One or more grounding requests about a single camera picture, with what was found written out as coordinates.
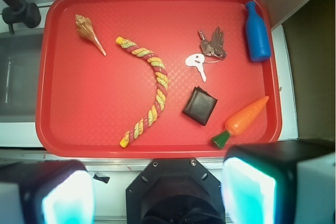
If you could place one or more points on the metal sink basin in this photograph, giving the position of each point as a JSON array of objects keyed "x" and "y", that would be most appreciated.
[{"x": 20, "y": 60}]

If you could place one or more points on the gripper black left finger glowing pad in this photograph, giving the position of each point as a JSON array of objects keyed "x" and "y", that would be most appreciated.
[{"x": 47, "y": 192}]

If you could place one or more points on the blue plastic bottle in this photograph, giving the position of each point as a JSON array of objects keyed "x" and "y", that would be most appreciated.
[{"x": 256, "y": 34}]

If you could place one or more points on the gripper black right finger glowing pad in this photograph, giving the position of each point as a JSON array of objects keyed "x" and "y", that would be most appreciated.
[{"x": 281, "y": 182}]

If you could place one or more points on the orange toy carrot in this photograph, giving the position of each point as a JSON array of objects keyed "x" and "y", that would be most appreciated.
[{"x": 240, "y": 121}]

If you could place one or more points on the brown spiral seashell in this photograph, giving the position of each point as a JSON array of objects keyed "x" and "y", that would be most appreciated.
[{"x": 86, "y": 30}]

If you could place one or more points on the black leather wallet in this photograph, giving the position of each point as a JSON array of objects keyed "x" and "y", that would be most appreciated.
[{"x": 200, "y": 106}]

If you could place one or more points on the red plastic tray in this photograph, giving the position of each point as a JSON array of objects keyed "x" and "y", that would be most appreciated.
[{"x": 129, "y": 103}]

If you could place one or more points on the silver key bunch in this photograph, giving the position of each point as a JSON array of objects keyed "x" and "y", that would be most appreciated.
[{"x": 213, "y": 47}]

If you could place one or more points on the white key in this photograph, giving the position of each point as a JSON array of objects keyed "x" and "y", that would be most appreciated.
[{"x": 197, "y": 60}]

